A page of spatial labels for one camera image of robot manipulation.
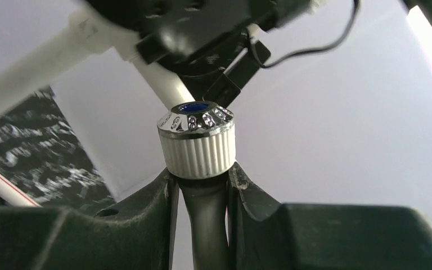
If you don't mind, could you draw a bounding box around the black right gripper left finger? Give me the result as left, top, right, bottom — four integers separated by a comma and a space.
0, 170, 179, 269

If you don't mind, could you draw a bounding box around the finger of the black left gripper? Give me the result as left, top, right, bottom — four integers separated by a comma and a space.
202, 40, 271, 107

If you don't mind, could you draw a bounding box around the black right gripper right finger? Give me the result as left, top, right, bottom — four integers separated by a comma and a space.
227, 164, 432, 269

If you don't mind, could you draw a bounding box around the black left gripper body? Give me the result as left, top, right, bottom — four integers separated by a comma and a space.
86, 0, 311, 64

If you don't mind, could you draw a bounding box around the white PVC pipe frame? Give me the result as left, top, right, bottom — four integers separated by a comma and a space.
0, 8, 193, 206

